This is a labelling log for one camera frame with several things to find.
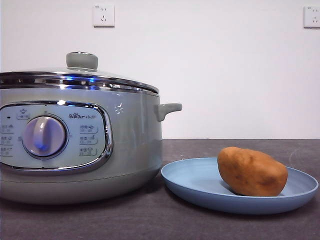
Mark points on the blue round plate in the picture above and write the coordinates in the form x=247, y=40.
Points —
x=195, y=185

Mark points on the brown potato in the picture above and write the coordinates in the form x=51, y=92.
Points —
x=250, y=172

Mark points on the pale green electric steamer pot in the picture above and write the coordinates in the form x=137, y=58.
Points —
x=132, y=140

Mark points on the white wall socket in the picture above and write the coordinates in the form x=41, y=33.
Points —
x=104, y=15
x=312, y=17

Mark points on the glass lid with green knob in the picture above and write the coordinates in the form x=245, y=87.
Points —
x=82, y=61

